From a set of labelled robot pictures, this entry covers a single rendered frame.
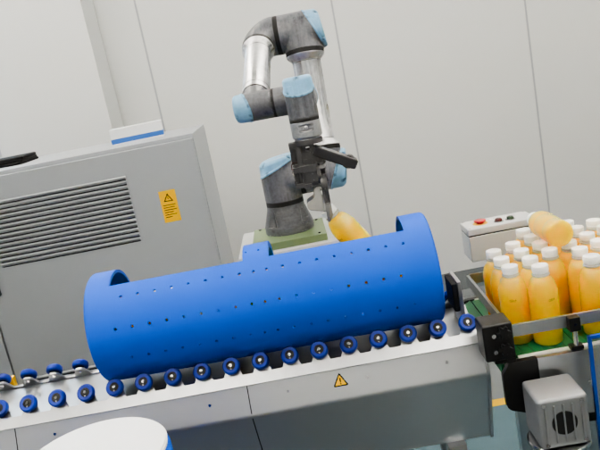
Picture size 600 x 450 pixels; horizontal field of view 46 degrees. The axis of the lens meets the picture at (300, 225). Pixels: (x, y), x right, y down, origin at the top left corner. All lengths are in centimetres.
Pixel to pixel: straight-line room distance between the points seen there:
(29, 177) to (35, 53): 114
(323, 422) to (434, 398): 29
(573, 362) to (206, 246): 194
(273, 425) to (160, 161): 168
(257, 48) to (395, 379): 99
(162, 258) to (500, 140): 235
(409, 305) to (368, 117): 284
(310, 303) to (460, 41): 308
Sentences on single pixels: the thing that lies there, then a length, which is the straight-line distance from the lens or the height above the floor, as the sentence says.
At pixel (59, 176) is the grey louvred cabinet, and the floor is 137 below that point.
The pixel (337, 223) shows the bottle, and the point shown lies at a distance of 178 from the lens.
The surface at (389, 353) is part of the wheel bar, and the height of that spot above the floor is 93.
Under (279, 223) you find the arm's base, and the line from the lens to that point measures 213.
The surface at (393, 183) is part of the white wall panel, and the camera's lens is 457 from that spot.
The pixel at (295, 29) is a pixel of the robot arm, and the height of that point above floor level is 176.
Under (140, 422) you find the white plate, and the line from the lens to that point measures 150.
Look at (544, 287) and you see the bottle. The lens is 177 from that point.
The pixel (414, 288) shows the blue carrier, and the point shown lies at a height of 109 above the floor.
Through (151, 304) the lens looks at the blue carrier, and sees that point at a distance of 178.
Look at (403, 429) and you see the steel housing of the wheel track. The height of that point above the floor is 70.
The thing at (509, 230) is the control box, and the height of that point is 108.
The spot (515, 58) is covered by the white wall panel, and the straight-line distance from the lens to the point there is 468.
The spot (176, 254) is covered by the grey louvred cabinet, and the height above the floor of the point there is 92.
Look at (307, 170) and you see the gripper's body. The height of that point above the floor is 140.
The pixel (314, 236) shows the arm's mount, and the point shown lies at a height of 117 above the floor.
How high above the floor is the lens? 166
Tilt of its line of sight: 13 degrees down
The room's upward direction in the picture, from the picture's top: 11 degrees counter-clockwise
